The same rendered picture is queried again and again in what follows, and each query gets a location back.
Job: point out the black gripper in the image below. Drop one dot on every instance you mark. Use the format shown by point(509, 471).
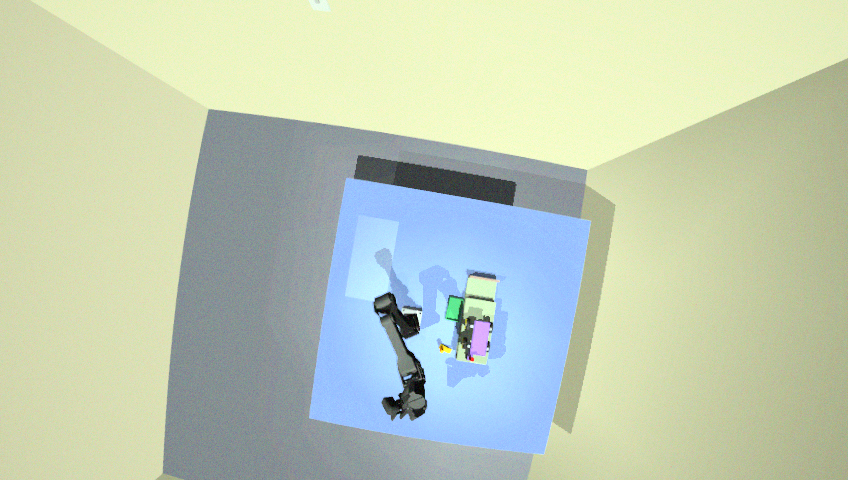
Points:
point(393, 407)

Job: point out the green tray floor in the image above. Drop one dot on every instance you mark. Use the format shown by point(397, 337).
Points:
point(454, 309)

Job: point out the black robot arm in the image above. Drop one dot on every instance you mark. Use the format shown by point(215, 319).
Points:
point(408, 364)

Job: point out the pale green ramp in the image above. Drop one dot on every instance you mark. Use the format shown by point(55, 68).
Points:
point(478, 305)

